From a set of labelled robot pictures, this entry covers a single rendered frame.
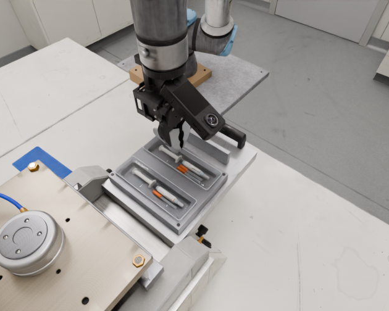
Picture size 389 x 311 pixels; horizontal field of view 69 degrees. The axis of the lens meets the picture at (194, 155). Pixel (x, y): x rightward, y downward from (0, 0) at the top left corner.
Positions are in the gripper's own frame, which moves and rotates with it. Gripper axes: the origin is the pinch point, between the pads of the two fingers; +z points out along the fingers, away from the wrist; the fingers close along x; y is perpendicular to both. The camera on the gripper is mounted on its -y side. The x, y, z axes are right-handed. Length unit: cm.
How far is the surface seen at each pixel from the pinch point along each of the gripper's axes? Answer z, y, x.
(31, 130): 29, 65, 8
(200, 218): 7.3, -10.7, 7.0
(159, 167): 4.7, 2.8, 3.9
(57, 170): 29, 42, 13
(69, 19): 65, 201, -92
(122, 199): 7.1, 4.7, 13.8
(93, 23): 76, 200, -113
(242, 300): 29.4, -25.1, 8.9
